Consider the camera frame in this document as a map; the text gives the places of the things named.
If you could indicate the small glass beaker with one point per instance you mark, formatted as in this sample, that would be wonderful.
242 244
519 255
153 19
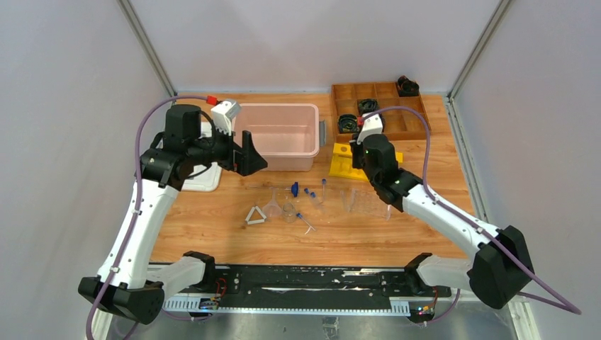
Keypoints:
289 213

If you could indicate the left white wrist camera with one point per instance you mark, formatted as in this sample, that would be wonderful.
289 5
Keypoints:
224 114

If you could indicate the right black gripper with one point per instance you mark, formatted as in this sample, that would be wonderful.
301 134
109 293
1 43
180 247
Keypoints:
356 149

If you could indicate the blue capped tube front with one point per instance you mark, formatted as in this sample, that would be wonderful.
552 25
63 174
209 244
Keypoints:
310 227

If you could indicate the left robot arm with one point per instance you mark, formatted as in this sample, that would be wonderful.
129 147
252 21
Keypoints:
124 285

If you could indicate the white bin lid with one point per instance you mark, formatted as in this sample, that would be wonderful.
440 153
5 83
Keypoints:
204 179

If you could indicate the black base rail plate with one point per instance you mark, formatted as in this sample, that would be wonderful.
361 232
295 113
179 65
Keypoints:
308 290

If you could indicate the wooden compartment tray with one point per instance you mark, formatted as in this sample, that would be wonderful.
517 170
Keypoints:
348 100

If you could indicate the clear plastic funnel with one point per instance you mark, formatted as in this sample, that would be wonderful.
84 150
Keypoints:
272 209

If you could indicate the white clay triangle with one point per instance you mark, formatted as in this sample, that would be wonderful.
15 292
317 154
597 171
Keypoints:
255 216

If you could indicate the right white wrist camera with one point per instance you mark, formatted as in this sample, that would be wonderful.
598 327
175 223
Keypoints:
369 124

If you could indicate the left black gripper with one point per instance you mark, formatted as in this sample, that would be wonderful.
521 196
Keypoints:
236 156

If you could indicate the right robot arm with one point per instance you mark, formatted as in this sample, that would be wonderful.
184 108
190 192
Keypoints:
498 260

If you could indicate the pink plastic bin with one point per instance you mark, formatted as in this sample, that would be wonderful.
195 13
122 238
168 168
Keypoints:
287 135

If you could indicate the black cable coil corner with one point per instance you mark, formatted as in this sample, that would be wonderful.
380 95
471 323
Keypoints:
407 87

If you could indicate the clear plastic well plate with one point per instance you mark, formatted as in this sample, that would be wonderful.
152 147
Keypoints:
364 203

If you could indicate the yellow test tube rack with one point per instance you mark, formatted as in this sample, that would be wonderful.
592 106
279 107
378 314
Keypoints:
341 164

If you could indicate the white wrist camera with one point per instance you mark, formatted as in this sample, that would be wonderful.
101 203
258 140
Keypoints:
369 124
224 114

